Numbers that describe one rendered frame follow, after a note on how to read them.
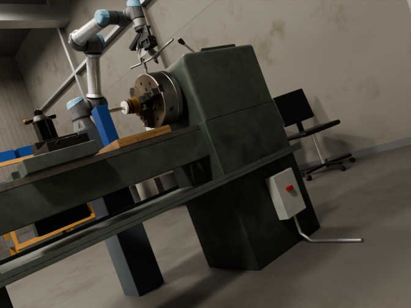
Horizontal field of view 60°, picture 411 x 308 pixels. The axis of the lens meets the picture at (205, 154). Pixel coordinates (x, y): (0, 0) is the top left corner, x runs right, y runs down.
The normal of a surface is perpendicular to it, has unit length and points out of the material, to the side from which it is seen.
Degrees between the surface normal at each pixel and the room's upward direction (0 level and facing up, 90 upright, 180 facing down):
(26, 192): 90
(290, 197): 90
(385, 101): 90
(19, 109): 90
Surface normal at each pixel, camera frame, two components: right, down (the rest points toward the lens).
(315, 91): -0.69, 0.26
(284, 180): 0.57, -0.21
